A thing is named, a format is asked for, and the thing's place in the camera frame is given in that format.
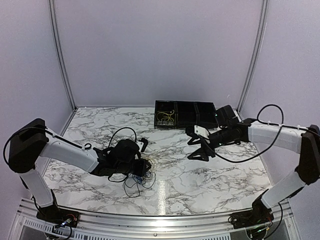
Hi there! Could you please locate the blue wire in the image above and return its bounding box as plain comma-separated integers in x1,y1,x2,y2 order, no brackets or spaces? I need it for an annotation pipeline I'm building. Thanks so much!
132,174,148,186

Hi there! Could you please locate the dark grey wire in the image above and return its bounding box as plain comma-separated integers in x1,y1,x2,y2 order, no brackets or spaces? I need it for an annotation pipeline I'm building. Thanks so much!
122,172,157,198

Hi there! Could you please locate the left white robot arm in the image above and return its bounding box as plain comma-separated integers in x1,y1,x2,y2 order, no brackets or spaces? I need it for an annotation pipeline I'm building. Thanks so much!
2,118,152,223

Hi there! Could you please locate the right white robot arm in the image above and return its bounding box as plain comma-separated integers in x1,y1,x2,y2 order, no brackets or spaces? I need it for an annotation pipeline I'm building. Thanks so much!
186,113,320,224

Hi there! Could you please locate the black compartment tray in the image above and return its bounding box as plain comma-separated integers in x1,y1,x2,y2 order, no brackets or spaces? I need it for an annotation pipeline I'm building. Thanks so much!
154,100,218,129

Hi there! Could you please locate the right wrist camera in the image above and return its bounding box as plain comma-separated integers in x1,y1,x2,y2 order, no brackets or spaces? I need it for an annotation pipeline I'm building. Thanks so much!
194,125,211,139

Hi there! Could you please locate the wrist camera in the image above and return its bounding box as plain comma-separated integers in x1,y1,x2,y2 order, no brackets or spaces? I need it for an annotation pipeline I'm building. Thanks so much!
135,137,149,160
194,125,211,139

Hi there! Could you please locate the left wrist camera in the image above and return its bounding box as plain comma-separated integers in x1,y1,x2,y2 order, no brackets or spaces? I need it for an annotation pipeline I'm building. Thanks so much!
135,137,149,160

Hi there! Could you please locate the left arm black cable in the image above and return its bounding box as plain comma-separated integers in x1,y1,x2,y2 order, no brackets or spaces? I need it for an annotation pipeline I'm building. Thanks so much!
107,127,137,183

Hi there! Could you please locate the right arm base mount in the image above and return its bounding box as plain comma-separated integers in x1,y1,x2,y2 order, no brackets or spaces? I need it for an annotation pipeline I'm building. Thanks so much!
228,197,274,229

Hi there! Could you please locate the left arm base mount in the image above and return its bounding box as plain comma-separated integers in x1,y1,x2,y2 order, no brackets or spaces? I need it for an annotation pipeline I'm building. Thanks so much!
33,190,80,228

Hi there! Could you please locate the aluminium front rail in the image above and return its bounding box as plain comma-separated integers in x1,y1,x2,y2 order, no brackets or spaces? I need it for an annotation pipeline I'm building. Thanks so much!
8,198,301,240

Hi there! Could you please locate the right aluminium frame post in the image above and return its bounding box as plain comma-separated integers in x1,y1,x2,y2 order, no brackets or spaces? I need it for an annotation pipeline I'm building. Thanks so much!
236,0,270,113

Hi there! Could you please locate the aluminium frame post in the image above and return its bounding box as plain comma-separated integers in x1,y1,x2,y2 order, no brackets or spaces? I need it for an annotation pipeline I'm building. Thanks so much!
48,0,77,111
236,0,270,113

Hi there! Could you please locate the left aluminium frame post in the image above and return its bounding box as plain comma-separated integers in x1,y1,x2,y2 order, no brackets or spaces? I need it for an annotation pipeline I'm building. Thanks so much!
48,0,77,111

